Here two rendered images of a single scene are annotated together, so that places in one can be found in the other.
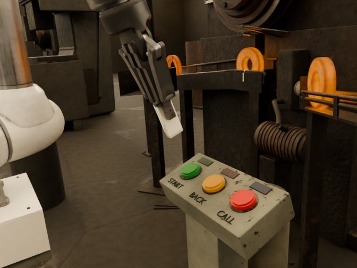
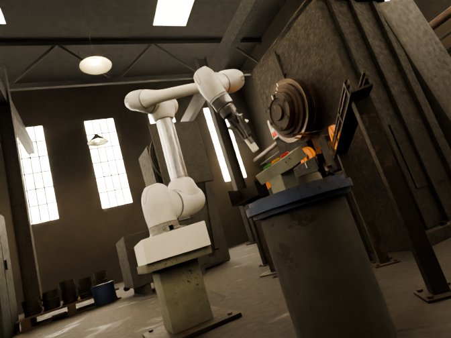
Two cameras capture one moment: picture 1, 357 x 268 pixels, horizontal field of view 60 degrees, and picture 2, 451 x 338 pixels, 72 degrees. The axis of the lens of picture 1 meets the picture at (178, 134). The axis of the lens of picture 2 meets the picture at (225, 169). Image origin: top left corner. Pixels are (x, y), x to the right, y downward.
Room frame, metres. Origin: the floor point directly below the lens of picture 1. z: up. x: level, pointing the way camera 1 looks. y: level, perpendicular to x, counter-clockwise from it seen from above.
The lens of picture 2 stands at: (-0.83, 0.03, 0.36)
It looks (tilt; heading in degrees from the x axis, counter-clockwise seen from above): 12 degrees up; 5
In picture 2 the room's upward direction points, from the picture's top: 17 degrees counter-clockwise
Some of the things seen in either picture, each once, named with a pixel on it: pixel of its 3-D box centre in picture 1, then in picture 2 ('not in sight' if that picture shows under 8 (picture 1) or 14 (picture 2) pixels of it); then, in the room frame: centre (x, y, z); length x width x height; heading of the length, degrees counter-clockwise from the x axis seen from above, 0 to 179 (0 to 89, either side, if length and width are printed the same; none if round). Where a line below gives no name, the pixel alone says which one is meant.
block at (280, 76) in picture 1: (292, 79); (333, 153); (1.26, -0.48, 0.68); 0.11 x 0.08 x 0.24; 120
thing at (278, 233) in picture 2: not in sight; (319, 262); (0.13, -0.06, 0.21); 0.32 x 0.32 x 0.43
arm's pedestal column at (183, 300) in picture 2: not in sight; (181, 295); (0.76, 0.58, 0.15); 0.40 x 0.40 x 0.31; 32
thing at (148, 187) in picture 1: (152, 131); (259, 227); (1.77, 0.15, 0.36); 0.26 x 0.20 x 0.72; 65
